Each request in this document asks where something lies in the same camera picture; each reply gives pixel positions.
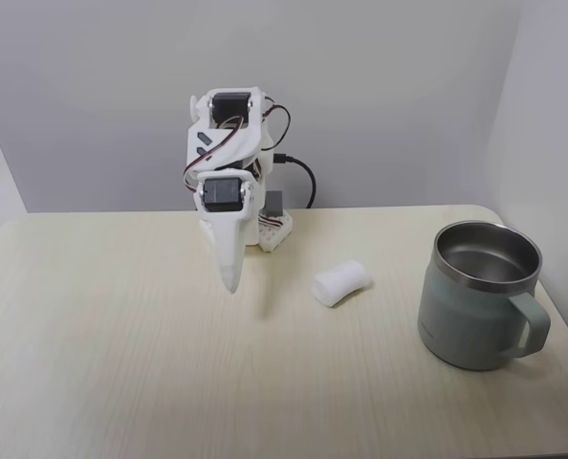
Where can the white gauze dressing roll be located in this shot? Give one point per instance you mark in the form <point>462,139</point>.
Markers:
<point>341,283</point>

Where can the grey table clamp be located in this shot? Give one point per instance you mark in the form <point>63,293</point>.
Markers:
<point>275,203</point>

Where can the grey-green steel mug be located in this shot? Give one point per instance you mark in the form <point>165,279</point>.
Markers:
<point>456,325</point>

